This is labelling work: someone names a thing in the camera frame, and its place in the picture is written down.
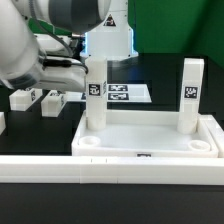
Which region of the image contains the white front fence bar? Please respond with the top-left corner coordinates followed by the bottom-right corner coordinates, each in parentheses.
top-left (0, 156), bottom-right (224, 185)

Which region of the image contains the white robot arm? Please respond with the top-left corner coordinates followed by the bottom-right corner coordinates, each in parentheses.
top-left (0, 0), bottom-right (111, 92)

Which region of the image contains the white marker base plate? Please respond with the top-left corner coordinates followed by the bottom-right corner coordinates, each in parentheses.
top-left (66, 84), bottom-right (152, 103)

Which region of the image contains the white right fence bar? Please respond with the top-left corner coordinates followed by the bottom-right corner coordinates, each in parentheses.
top-left (202, 115), bottom-right (224, 158)

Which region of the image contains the white block at left edge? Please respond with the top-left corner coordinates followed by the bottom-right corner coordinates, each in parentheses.
top-left (0, 112), bottom-right (6, 135)

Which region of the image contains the white fence bar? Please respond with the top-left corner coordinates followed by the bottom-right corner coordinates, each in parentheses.
top-left (0, 156), bottom-right (224, 185)
top-left (202, 115), bottom-right (224, 158)

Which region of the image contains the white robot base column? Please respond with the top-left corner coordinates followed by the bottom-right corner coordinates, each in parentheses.
top-left (80, 0), bottom-right (138, 62)

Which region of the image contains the white desk top tray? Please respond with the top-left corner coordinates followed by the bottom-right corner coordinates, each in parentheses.
top-left (72, 110), bottom-right (219, 158)

